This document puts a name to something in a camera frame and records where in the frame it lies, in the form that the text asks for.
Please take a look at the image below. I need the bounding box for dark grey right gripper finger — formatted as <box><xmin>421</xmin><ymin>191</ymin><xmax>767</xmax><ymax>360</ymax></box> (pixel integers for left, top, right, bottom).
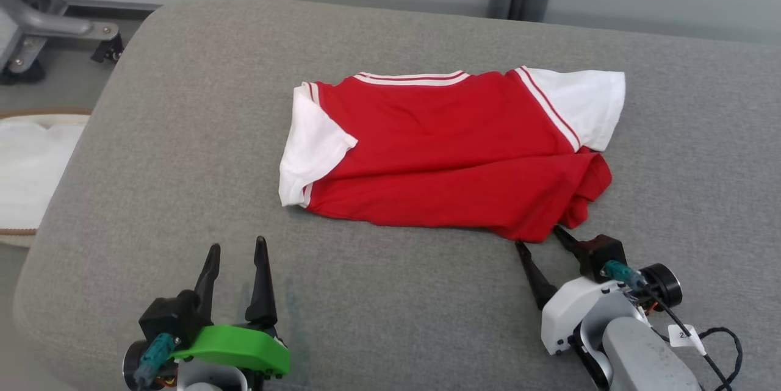
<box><xmin>553</xmin><ymin>225</ymin><xmax>581</xmax><ymax>256</ymax></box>
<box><xmin>515</xmin><ymin>240</ymin><xmax>558</xmax><ymax>311</ymax></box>

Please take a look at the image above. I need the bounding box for white laundry basket, brown rim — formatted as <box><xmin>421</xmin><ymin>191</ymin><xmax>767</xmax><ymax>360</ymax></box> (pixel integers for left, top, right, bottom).
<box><xmin>0</xmin><ymin>107</ymin><xmax>92</xmax><ymax>249</ymax></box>

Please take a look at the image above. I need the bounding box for arm cable, teal plug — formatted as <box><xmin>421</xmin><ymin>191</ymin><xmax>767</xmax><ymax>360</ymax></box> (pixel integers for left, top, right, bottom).
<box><xmin>133</xmin><ymin>333</ymin><xmax>178</xmax><ymax>389</ymax></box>
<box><xmin>603</xmin><ymin>260</ymin><xmax>744</xmax><ymax>391</ymax></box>

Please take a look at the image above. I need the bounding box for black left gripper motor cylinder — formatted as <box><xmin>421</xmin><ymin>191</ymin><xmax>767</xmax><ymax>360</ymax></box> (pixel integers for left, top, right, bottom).
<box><xmin>122</xmin><ymin>339</ymin><xmax>178</xmax><ymax>391</ymax></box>

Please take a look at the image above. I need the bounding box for white cable label tag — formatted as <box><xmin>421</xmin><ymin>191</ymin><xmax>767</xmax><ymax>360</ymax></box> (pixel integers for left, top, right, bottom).
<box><xmin>667</xmin><ymin>324</ymin><xmax>707</xmax><ymax>356</ymax></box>

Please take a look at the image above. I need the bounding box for right arm cable, teal plug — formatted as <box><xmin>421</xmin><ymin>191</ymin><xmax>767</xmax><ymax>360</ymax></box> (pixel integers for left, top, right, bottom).
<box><xmin>603</xmin><ymin>260</ymin><xmax>744</xmax><ymax>391</ymax></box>

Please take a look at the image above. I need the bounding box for grey metal wheeled frame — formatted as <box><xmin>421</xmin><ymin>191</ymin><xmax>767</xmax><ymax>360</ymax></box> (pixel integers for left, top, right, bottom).
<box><xmin>0</xmin><ymin>0</ymin><xmax>124</xmax><ymax>85</ymax></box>

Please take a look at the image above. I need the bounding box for red t-shirt with white sleeves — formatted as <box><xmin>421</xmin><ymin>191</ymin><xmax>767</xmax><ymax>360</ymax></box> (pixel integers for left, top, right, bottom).
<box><xmin>278</xmin><ymin>65</ymin><xmax>627</xmax><ymax>243</ymax></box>

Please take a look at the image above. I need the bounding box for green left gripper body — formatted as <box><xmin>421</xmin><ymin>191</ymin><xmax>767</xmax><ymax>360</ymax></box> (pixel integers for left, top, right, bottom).
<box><xmin>171</xmin><ymin>324</ymin><xmax>292</xmax><ymax>378</ymax></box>

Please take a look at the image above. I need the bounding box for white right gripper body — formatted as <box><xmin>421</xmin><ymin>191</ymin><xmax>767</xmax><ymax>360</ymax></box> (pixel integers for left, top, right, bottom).
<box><xmin>540</xmin><ymin>276</ymin><xmax>647</xmax><ymax>357</ymax></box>

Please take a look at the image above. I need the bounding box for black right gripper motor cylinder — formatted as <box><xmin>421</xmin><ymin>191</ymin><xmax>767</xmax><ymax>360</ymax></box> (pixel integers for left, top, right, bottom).
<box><xmin>638</xmin><ymin>264</ymin><xmax>683</xmax><ymax>311</ymax></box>

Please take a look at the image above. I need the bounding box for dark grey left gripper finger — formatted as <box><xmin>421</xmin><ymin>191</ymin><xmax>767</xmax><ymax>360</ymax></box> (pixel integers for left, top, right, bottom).
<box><xmin>245</xmin><ymin>235</ymin><xmax>279</xmax><ymax>331</ymax></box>
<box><xmin>193</xmin><ymin>243</ymin><xmax>221</xmax><ymax>327</ymax></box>

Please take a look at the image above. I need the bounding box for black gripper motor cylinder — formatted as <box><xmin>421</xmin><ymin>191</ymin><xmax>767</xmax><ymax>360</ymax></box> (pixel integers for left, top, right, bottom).
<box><xmin>638</xmin><ymin>264</ymin><xmax>683</xmax><ymax>311</ymax></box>
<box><xmin>122</xmin><ymin>339</ymin><xmax>178</xmax><ymax>391</ymax></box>

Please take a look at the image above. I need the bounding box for left arm cable, teal plug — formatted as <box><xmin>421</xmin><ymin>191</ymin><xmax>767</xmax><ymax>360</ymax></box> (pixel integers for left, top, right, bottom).
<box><xmin>133</xmin><ymin>333</ymin><xmax>178</xmax><ymax>389</ymax></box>

